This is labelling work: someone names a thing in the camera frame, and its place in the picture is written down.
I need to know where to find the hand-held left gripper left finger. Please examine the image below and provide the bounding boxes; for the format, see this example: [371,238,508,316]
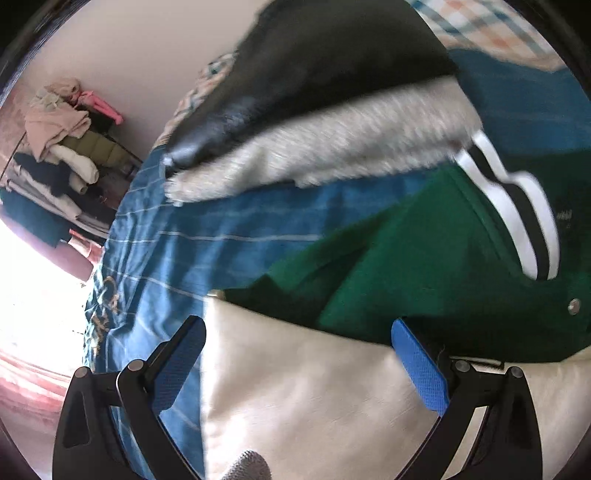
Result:
[53,316,207,480]

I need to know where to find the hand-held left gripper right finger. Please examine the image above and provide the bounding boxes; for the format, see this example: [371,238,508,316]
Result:
[392,318,544,480]

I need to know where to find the green varsity jacket white sleeves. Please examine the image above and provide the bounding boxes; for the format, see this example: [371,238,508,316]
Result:
[201,129,591,480]

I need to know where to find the pile of clothes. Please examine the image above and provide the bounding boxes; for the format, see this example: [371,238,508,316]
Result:
[0,78,144,250]

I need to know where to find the blue striped bed sheet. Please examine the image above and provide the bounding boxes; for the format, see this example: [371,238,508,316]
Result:
[83,46,591,480]

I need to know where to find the pink toy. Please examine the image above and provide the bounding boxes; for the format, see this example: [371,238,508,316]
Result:
[76,90,125,125]

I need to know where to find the black coat grey fur lining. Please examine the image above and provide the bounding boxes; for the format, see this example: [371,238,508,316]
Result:
[164,0,485,204]

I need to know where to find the plaid checked blanket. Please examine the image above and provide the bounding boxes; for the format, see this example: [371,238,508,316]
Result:
[154,0,561,148]

